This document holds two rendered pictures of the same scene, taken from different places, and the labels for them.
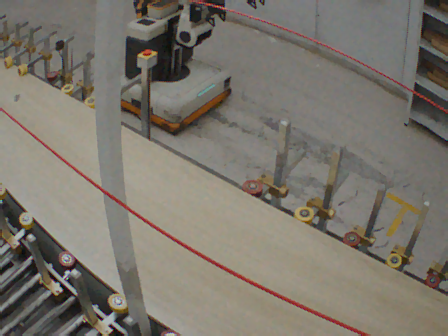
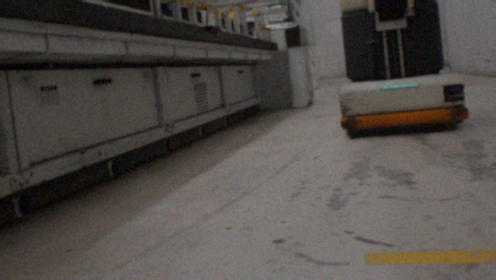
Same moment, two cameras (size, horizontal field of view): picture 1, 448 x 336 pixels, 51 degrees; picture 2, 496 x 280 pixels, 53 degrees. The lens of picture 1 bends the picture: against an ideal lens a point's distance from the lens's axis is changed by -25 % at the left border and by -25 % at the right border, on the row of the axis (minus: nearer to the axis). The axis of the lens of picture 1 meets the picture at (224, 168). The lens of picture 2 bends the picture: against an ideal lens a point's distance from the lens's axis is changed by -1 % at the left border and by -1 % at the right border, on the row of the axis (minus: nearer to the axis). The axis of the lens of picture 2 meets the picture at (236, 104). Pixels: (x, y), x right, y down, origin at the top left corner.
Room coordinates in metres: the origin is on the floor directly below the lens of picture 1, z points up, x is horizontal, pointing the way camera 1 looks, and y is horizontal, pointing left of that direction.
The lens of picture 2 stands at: (1.80, -1.95, 0.39)
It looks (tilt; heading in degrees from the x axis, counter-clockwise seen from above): 3 degrees down; 70
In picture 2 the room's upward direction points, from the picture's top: 7 degrees counter-clockwise
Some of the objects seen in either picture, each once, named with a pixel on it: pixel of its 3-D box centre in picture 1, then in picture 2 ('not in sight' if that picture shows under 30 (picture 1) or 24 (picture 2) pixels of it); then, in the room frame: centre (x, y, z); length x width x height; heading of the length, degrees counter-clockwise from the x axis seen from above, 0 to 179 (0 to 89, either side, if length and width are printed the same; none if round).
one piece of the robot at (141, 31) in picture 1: (163, 37); (389, 26); (3.68, 0.49, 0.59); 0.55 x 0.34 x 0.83; 145
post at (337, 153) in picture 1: (329, 194); not in sight; (1.73, -0.43, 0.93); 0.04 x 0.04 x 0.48; 55
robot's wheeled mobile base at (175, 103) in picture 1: (170, 85); (397, 99); (3.63, 0.42, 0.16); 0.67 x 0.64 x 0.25; 55
